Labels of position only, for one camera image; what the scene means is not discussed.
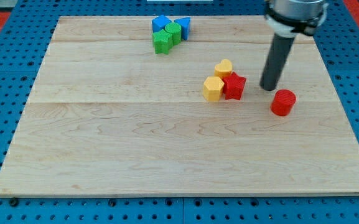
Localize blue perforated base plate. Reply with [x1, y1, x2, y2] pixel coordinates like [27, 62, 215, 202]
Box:
[0, 1, 359, 223]

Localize red cylinder block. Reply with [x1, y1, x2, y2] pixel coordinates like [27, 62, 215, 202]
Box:
[270, 89, 297, 116]

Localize wooden board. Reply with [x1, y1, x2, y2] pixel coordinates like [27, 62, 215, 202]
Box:
[0, 16, 359, 198]

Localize green cylinder block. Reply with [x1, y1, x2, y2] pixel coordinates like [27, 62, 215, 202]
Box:
[165, 22, 182, 45]

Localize yellow heart block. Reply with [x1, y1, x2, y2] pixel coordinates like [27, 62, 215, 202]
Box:
[214, 58, 233, 78]

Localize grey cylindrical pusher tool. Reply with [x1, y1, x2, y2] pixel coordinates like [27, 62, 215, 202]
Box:
[259, 34, 295, 91]

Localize blue cube block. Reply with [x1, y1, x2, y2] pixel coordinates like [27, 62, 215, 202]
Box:
[151, 14, 172, 32]

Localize red star block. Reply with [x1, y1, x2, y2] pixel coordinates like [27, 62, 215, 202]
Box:
[223, 72, 247, 100]

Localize green star block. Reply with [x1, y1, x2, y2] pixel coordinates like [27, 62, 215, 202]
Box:
[152, 30, 173, 54]

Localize yellow hexagon block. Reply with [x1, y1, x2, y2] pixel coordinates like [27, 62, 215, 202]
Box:
[202, 76, 224, 102]

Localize blue triangle block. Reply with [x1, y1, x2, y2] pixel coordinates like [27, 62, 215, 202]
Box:
[174, 17, 191, 40]

